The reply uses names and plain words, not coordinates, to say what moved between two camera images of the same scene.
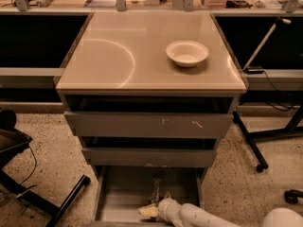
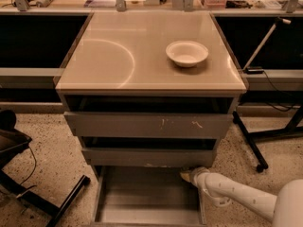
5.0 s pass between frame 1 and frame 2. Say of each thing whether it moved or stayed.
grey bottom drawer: stayed
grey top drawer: stayed
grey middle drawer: stayed
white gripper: moved
